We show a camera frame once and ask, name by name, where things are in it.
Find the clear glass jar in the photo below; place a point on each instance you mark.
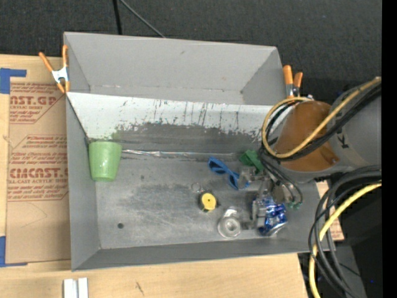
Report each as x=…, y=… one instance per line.
x=229, y=227

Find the grey metal bin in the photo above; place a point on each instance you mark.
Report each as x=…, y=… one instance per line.
x=161, y=203

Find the green plastic cup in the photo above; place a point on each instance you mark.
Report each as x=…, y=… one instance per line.
x=104, y=161

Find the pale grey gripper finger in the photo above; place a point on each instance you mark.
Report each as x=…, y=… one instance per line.
x=265, y=204
x=256, y=212

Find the blue sunglasses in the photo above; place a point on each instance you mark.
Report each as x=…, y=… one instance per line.
x=221, y=167

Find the shiny blue foil packet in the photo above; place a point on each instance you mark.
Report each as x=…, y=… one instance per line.
x=274, y=216

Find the brown cardboard board, red print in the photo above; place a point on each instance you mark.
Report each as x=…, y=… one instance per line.
x=37, y=154

